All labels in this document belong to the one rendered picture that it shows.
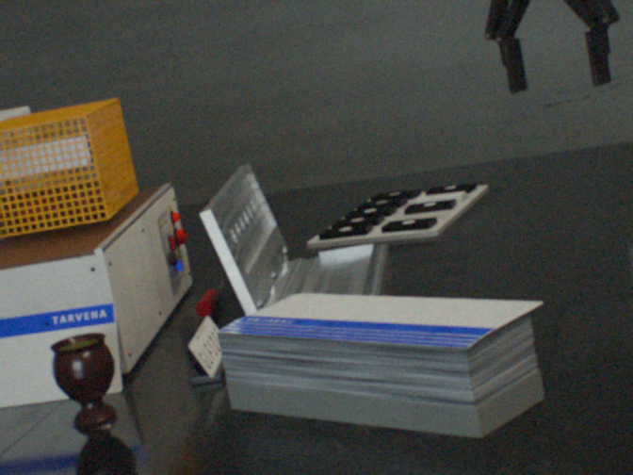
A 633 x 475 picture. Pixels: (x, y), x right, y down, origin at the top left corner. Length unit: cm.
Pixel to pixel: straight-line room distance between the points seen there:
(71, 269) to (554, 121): 269
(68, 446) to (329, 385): 36
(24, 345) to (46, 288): 9
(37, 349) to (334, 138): 268
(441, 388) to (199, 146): 324
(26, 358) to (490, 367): 77
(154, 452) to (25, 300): 44
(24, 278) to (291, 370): 51
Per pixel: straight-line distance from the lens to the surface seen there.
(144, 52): 481
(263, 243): 243
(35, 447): 191
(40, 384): 211
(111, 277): 210
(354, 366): 169
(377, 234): 275
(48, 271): 211
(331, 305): 185
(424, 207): 287
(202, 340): 204
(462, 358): 159
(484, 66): 456
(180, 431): 183
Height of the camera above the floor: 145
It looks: 11 degrees down
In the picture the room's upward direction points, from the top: 11 degrees counter-clockwise
